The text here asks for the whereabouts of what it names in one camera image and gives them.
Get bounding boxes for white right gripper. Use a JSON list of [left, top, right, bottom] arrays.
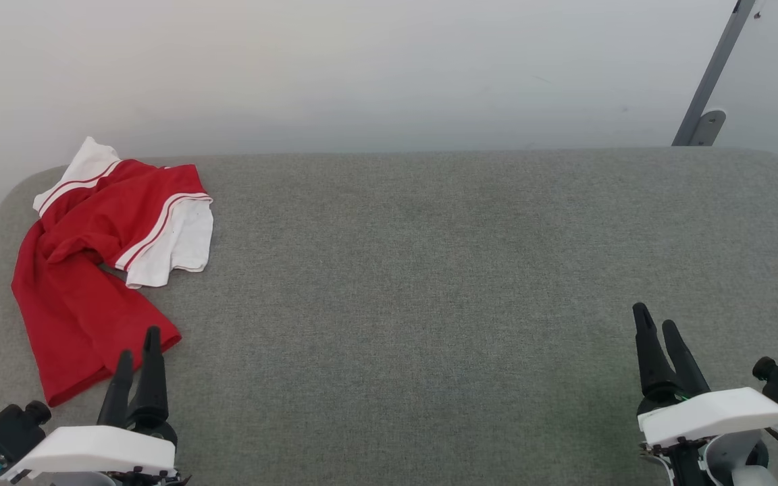
[[633, 303, 778, 448]]

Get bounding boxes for grey metal bracket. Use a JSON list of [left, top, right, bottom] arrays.
[[690, 109, 727, 147]]

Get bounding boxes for grey metal pole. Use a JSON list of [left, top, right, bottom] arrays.
[[672, 0, 759, 147]]

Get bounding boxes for red and white shirt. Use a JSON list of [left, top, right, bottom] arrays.
[[11, 136, 214, 408]]

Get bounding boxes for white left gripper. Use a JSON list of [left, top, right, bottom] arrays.
[[1, 327, 190, 486]]

